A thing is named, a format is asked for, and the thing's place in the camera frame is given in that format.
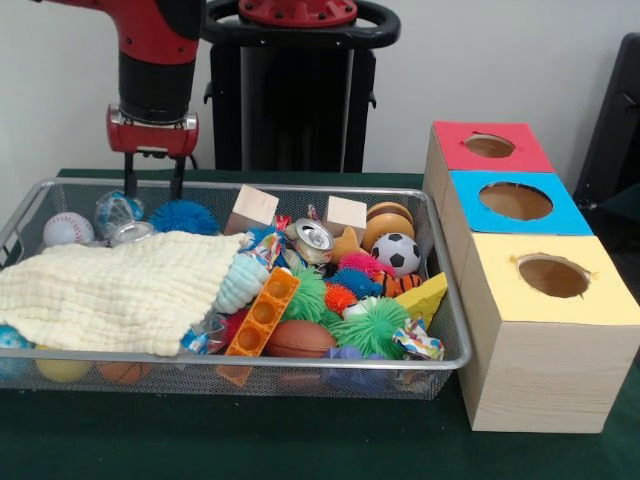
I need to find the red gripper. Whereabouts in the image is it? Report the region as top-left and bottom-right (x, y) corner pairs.
(105, 103), (200, 201)

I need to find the clear plastic bottle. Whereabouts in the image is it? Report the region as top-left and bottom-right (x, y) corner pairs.
(93, 189), (146, 240)

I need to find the cream waffle cloth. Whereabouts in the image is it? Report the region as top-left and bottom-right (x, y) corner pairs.
(0, 230), (257, 357)

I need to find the silver mesh bin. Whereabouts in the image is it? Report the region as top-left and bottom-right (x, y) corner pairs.
(0, 178), (474, 401)

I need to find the wooden box with three holes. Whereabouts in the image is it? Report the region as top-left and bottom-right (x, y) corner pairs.
(422, 119), (640, 434)

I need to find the blue spiky ball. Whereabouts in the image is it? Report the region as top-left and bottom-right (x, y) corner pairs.
(148, 199), (221, 236)

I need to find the white baseball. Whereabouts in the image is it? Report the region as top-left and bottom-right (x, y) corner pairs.
(42, 212), (95, 247)

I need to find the large wooden block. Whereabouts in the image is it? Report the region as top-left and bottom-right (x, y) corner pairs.
(223, 184), (280, 237)

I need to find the crushed silver can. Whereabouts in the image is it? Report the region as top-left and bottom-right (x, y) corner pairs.
(290, 218), (337, 266)

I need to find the orange plastic block with holes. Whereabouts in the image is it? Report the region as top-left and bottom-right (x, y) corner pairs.
(224, 267), (302, 358)

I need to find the small wooden block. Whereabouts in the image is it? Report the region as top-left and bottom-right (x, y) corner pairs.
(322, 195), (369, 241)

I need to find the toy hamburger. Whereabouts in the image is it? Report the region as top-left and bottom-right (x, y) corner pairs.
(360, 201), (416, 253)

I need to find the small soccer ball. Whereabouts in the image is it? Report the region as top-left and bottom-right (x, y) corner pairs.
(370, 232), (422, 278)

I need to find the green spiky ball with eyes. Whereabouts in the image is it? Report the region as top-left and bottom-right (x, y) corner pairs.
(329, 297), (412, 360)

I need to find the dark green tablecloth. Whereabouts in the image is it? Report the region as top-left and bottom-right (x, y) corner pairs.
(0, 168), (640, 480)

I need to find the black monitor on stand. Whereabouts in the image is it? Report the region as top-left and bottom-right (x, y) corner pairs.
(573, 32), (640, 211)

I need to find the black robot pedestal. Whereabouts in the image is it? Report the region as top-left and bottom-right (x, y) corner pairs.
(202, 0), (401, 174)

